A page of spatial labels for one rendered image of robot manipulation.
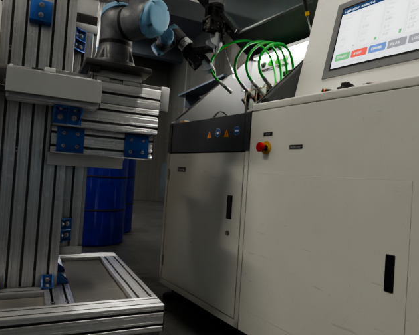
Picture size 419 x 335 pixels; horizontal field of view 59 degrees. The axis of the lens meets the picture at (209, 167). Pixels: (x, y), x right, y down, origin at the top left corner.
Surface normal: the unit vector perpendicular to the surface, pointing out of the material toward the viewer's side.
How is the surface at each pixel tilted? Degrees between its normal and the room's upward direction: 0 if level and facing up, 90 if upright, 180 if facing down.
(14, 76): 90
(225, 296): 90
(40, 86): 90
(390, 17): 76
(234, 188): 90
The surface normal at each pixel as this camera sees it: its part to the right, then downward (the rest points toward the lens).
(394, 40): -0.78, -0.30
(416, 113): -0.82, -0.07
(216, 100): 0.57, 0.02
